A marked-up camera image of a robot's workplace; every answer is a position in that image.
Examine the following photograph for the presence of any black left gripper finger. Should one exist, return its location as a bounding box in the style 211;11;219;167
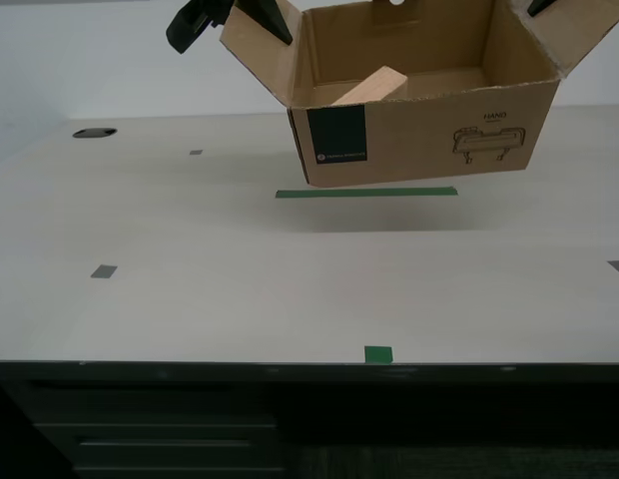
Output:
238;0;295;47
165;0;235;55

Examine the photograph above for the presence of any green tape square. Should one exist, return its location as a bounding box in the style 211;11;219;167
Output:
363;345;393;365

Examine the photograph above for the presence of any black table grommet hole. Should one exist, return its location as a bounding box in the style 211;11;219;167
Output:
72;127;118;141

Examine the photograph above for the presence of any dark drawer cabinet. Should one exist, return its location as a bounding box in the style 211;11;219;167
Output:
0;381;287;479

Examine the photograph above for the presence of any green tape strip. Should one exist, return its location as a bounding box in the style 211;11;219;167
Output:
275;187;458;201

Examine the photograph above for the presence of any light wooden block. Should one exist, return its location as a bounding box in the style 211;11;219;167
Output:
331;65;409;107

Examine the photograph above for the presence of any brown cardboard box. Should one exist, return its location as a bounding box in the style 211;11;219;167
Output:
219;0;619;190

